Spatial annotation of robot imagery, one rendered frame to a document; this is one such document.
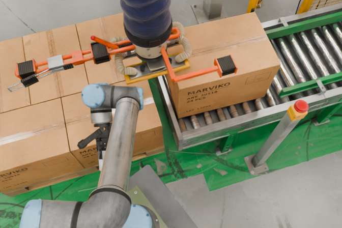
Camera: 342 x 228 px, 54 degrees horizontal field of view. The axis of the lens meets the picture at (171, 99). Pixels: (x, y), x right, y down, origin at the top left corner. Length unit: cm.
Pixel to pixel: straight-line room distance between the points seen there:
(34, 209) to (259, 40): 155
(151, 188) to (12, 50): 149
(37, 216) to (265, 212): 200
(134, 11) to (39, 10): 234
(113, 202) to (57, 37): 192
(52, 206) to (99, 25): 192
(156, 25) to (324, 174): 189
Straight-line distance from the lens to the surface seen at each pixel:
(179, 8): 342
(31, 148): 228
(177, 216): 180
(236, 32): 205
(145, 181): 184
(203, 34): 202
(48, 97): 240
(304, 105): 179
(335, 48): 271
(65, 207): 89
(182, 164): 264
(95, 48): 167
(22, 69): 170
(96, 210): 87
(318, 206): 278
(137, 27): 147
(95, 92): 128
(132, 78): 169
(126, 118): 115
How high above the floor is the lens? 254
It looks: 63 degrees down
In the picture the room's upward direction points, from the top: 1 degrees counter-clockwise
